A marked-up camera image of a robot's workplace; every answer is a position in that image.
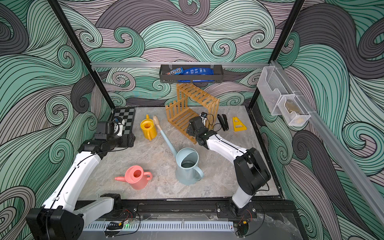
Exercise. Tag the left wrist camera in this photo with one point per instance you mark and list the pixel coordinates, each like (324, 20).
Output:
(119, 125)

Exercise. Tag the black grey chessboard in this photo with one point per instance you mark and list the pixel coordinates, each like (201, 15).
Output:
(127, 116)

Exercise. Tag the clear plastic wall bin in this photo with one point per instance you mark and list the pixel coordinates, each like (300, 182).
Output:
(280, 98)

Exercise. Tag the aluminium wall rail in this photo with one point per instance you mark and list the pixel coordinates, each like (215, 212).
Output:
(363, 184)
(136, 64)

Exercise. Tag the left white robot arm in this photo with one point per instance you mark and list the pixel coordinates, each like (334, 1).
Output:
(57, 218)

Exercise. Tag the light blue long-spout watering can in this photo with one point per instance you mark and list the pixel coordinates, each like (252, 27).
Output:
(187, 159)

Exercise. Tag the aluminium wall rail right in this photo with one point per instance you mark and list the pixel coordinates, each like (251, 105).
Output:
(363, 184)

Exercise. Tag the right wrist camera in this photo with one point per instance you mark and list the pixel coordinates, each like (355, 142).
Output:
(204, 117)

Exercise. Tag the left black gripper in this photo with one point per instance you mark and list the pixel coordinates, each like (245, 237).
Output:
(125, 143)

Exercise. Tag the white slotted cable duct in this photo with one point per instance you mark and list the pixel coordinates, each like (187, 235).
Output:
(179, 226)

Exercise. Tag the wooden slatted shelf rack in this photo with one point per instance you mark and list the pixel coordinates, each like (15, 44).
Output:
(179, 113)

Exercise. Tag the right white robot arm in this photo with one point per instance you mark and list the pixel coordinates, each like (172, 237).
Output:
(251, 170)

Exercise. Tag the yellow plastic watering can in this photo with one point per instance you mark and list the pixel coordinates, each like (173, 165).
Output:
(148, 128)

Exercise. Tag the aluminium wall rail back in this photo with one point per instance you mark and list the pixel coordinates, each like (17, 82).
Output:
(136, 64)

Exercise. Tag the pink plastic watering can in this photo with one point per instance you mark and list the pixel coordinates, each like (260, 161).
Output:
(136, 177)

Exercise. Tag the black corner frame post left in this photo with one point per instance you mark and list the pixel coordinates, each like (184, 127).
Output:
(80, 50)

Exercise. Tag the yellow triangular stand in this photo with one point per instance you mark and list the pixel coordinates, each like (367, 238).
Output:
(238, 125)

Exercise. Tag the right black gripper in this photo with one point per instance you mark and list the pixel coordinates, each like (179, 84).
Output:
(192, 130)

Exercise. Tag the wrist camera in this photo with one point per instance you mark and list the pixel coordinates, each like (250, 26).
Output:
(119, 125)
(204, 117)

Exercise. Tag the black corner frame post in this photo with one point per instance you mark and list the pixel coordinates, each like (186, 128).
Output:
(286, 29)
(80, 50)

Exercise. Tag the black corner frame post right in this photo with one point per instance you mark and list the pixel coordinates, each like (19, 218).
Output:
(286, 29)

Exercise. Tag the black wall basket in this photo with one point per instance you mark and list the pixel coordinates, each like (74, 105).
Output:
(216, 78)

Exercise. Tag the blue snack bag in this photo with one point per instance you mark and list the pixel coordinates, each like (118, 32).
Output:
(198, 71)

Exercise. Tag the small candy packet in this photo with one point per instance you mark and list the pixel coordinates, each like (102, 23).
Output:
(177, 71)

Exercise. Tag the black stapler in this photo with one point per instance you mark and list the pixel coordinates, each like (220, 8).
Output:
(223, 120)

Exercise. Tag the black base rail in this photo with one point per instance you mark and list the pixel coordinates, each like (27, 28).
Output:
(223, 208)

